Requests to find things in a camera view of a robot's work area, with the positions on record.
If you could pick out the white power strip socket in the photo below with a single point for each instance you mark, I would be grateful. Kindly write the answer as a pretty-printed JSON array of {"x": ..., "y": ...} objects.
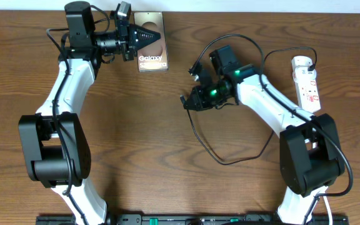
[{"x": 305, "y": 83}]

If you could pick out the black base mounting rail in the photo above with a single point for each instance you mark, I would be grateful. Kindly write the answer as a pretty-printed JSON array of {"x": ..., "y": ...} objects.
[{"x": 137, "y": 219}]

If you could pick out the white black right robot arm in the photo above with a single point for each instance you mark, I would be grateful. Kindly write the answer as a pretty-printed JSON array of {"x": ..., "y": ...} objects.
[{"x": 311, "y": 158}]

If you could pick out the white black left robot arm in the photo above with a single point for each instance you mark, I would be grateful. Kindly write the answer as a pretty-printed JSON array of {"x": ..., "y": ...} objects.
[{"x": 55, "y": 148}]

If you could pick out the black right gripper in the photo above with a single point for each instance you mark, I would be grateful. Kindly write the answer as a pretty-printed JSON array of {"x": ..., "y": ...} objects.
[{"x": 200, "y": 104}]

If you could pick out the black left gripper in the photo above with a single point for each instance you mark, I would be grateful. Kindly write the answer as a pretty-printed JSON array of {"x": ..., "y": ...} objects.
[{"x": 129, "y": 40}]

